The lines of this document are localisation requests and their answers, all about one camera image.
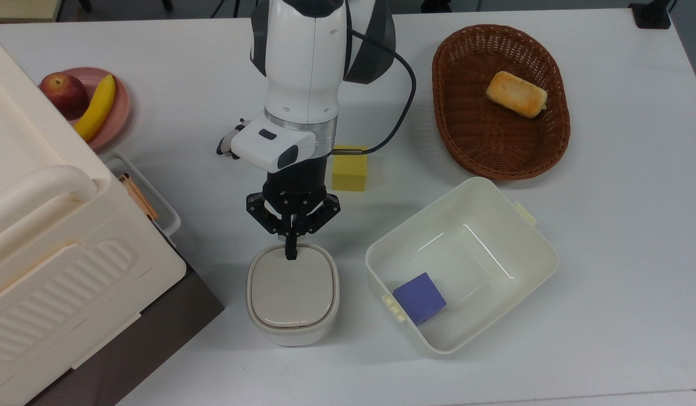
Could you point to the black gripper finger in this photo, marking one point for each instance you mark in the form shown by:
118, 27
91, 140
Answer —
266, 211
319, 211

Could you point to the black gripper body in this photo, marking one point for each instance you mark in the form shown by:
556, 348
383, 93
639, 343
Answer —
297, 180

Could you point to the small cream lidded trash can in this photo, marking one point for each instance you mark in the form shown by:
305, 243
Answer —
291, 293

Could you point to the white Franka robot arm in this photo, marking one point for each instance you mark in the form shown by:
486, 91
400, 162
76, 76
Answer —
302, 62

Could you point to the white plastic open bin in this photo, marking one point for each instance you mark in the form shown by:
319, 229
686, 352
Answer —
494, 225

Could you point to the yellow cube block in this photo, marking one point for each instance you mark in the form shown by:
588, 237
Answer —
349, 172

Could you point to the panda toy figure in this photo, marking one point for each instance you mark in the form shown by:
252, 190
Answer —
226, 144

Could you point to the purple cube block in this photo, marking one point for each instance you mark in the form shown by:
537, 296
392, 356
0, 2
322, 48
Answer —
420, 298

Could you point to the brown wicker basket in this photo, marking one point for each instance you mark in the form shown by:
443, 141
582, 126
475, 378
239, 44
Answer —
483, 141

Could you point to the pink plate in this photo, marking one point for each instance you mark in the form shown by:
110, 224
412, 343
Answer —
119, 107

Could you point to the yellow banana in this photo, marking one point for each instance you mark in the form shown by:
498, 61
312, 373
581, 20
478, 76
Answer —
97, 110

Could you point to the large cream storage box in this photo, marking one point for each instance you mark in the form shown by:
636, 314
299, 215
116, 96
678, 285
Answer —
54, 254

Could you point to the toasted bread piece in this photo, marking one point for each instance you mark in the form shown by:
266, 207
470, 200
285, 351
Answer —
517, 95

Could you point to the red apple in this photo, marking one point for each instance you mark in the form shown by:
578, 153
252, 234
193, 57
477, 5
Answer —
63, 93

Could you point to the wooden desk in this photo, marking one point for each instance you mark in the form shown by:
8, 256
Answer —
21, 8

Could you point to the black desk clamp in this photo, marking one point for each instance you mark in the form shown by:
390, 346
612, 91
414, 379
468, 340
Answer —
651, 14

